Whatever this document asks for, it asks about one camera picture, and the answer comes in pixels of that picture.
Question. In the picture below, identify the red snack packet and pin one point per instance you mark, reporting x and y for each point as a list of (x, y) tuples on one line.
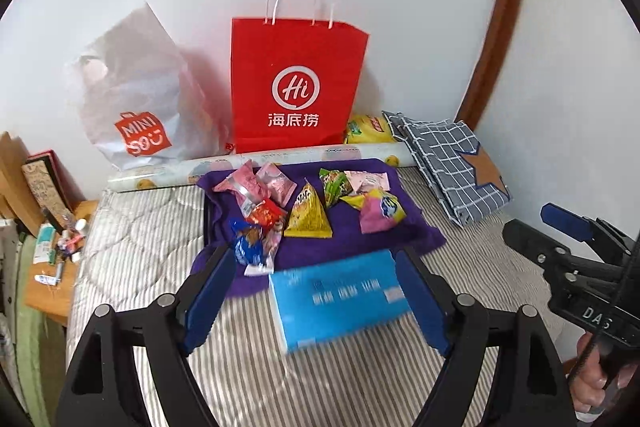
[(265, 214)]

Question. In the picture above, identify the wooden bedside table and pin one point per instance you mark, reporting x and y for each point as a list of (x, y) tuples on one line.
[(55, 302)]

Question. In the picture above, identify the pale pink printed snack packet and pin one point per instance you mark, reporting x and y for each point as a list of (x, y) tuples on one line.
[(367, 181)]

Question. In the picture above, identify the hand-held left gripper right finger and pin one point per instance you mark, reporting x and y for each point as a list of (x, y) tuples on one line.
[(425, 302)]

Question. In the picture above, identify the printed paper roll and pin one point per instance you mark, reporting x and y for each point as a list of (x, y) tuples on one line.
[(150, 179)]

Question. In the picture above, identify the dark red book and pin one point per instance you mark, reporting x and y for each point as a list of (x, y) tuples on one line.
[(62, 177)]

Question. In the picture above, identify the blue tissue pack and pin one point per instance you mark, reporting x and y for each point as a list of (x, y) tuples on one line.
[(340, 302)]

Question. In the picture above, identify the clear snack packet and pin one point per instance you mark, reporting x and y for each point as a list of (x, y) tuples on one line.
[(248, 199)]

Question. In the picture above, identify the pink and yellow snack packet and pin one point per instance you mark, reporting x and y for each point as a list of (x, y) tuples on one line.
[(380, 209)]

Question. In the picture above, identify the purple towel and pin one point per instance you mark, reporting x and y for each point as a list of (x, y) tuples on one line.
[(350, 237)]

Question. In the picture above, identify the grey checked star cloth bag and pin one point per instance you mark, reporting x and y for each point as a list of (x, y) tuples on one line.
[(440, 167)]

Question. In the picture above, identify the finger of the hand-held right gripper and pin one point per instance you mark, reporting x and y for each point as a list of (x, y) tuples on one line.
[(530, 239), (565, 219)]

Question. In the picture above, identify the blue snack packet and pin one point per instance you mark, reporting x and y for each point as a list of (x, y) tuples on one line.
[(272, 247), (247, 244)]

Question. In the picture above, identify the wooden headboard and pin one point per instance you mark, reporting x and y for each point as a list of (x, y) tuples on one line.
[(12, 177)]

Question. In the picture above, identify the person's right hand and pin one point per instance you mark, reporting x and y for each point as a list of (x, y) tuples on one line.
[(590, 382)]

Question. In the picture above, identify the large yellow snack bag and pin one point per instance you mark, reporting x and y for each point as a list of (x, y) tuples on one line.
[(370, 129)]

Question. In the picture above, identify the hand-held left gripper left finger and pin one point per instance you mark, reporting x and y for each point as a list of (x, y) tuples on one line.
[(205, 302)]

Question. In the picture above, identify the green snack packet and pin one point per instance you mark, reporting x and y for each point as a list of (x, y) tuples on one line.
[(332, 187)]

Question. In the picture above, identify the red paper bag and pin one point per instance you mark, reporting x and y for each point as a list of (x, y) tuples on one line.
[(300, 57)]

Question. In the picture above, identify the small white bottle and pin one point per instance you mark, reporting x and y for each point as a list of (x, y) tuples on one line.
[(80, 224)]

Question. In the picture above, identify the white plastic shopping bag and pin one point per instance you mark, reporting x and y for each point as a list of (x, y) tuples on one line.
[(140, 97)]

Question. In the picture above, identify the patterned notebook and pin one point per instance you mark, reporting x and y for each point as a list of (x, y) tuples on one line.
[(42, 192)]

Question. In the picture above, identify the green blanket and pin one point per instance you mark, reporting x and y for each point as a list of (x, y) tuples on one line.
[(30, 332)]

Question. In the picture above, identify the brown wooden door frame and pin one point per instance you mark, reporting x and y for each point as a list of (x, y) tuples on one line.
[(505, 7)]

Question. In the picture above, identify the teal and white tube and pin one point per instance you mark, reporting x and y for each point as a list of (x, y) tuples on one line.
[(45, 244)]

